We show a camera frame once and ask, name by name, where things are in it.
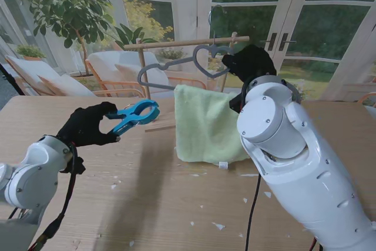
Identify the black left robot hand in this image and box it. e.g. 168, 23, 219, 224
55, 101, 121, 148

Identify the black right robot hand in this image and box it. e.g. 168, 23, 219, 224
221, 44, 277, 85

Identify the light green square towel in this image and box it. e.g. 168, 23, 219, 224
173, 83, 252, 170

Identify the wooden hanging rack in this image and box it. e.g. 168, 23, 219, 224
123, 31, 250, 133

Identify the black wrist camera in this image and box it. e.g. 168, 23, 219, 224
229, 92, 244, 113
60, 156, 86, 175

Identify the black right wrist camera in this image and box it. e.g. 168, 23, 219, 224
229, 92, 244, 113

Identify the printed garden room backdrop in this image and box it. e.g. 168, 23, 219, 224
0, 0, 376, 102

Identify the blue clothes peg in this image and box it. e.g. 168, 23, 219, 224
105, 99, 161, 138

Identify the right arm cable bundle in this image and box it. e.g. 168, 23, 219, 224
239, 77, 324, 251

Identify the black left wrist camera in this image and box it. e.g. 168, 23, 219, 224
60, 156, 86, 175

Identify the grey heart clothes hanger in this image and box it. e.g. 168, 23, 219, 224
137, 4, 236, 91

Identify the black tripod leg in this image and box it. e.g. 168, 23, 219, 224
0, 62, 26, 96

